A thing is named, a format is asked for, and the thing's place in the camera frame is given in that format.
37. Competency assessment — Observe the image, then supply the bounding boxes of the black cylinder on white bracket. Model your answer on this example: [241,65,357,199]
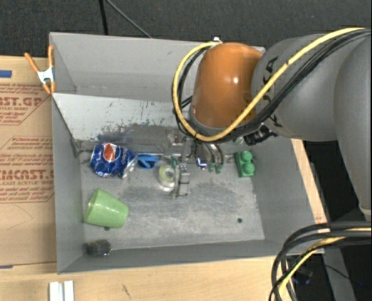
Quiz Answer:
[235,122,279,147]

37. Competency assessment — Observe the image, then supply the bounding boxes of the grey metal bin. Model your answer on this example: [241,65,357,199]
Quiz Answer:
[48,32,327,275]

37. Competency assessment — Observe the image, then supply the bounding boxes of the clear tape roll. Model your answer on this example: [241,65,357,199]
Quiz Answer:
[154,164,178,194]

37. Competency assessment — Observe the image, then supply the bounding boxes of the blue sunglasses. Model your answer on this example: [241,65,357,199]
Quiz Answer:
[135,153,161,170]

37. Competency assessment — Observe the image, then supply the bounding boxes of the crushed blue soda can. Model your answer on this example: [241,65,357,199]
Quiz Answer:
[89,142,138,180]

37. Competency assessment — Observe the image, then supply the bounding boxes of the green toy brick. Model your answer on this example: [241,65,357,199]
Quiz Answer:
[233,150,257,179]

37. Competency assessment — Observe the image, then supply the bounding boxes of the green plastic cup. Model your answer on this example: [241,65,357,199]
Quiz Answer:
[83,187,130,230]

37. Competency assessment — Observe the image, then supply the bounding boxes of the dark grey lump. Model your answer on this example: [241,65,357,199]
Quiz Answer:
[83,239,112,257]

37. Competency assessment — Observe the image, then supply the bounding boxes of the brown cardboard board red print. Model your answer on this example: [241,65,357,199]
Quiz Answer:
[0,54,58,271]

